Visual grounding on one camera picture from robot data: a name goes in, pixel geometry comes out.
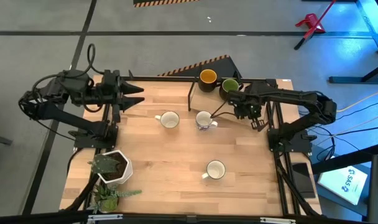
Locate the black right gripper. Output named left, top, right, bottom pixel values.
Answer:
left=210, top=98, right=269, bottom=131

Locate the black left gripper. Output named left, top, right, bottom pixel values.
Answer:
left=100, top=70, right=145, bottom=113

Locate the white mug blue pattern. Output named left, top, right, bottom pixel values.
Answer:
left=195, top=110, right=219, bottom=132
left=201, top=159, right=227, bottom=180

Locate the black mug green interior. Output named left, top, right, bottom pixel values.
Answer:
left=219, top=78, right=244, bottom=101

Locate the black mug yellow interior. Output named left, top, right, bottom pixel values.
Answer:
left=197, top=68, right=218, bottom=93

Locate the yellow mug white interior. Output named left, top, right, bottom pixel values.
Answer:
left=154, top=110, right=181, bottom=129

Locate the black ramp hazard striped edge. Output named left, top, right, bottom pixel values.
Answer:
left=157, top=55, right=243, bottom=80

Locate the green spiky succulent plant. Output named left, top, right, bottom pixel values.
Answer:
left=87, top=154, right=122, bottom=175

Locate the white hexagonal planter pot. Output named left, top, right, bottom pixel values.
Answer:
left=97, top=149, right=134, bottom=185

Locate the black mat hazard striped edge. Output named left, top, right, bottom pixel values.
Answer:
left=132, top=0, right=202, bottom=8

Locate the small green succulent plant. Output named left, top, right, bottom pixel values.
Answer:
left=87, top=183, right=143, bottom=214

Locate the black flat phone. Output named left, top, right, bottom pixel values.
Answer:
left=291, top=162, right=316, bottom=199

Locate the small green plant pot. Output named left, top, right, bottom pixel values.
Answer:
left=99, top=197, right=119, bottom=213

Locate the black foreground bar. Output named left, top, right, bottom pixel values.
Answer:
left=0, top=210, right=378, bottom=224

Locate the red floor stand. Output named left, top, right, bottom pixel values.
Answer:
left=293, top=0, right=337, bottom=51

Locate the black desk leg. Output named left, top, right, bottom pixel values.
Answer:
left=328, top=60, right=378, bottom=85

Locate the black slanted beam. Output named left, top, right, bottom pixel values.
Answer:
left=311, top=141, right=378, bottom=175

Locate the white box blue logo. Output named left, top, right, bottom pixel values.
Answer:
left=317, top=165, right=369, bottom=206

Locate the wooden mug rack black frame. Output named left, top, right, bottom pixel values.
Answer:
left=187, top=79, right=270, bottom=126

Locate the black metal table frame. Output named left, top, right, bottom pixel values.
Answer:
left=83, top=70, right=321, bottom=217

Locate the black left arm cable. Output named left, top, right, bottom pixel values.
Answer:
left=32, top=43, right=98, bottom=94

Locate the silver metal bracket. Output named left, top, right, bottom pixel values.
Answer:
left=86, top=213, right=124, bottom=223
left=259, top=217, right=297, bottom=224

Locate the tan floor cable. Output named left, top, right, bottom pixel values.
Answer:
left=313, top=111, right=378, bottom=147

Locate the black floor cable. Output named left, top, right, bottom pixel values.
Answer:
left=313, top=125, right=378, bottom=162
left=334, top=98, right=378, bottom=121

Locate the yellow floor cable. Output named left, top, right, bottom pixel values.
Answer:
left=336, top=88, right=378, bottom=113

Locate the blue lit metal frame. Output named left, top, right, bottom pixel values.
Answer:
left=355, top=0, right=378, bottom=50

